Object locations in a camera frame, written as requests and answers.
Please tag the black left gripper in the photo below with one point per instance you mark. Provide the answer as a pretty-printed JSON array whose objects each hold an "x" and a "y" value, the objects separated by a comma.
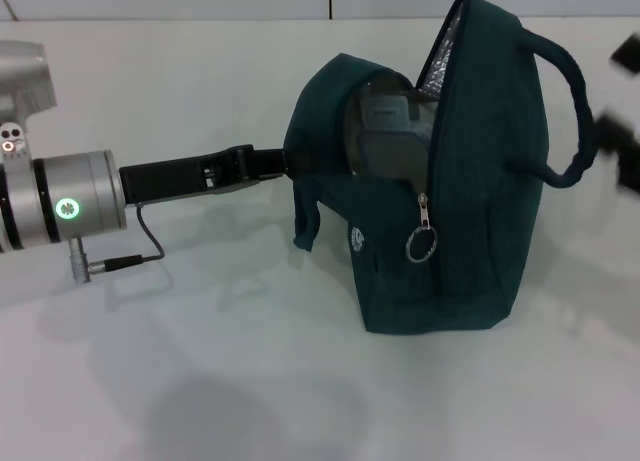
[{"x": 170, "y": 178}]

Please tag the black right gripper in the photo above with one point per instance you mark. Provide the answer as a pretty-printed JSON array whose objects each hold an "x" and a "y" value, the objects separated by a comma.
[{"x": 631, "y": 173}]

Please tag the clear blue-rimmed plastic container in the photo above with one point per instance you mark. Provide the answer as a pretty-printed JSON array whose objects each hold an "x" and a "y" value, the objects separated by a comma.
[{"x": 390, "y": 146}]

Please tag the dark teal fabric lunch bag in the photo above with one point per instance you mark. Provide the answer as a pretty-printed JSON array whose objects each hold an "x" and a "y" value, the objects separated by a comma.
[{"x": 480, "y": 206}]

